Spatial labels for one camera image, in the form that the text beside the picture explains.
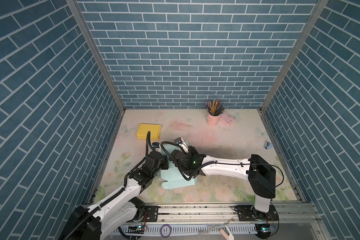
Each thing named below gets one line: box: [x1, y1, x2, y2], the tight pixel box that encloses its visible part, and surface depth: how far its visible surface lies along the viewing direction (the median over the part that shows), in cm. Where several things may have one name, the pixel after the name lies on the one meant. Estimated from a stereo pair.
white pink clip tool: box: [219, 224, 235, 240], surface depth 69 cm
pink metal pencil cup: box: [206, 114, 220, 127], surface depth 107 cm
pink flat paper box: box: [218, 110, 235, 126], surface depth 114 cm
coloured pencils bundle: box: [205, 99, 226, 116], surface depth 107 cm
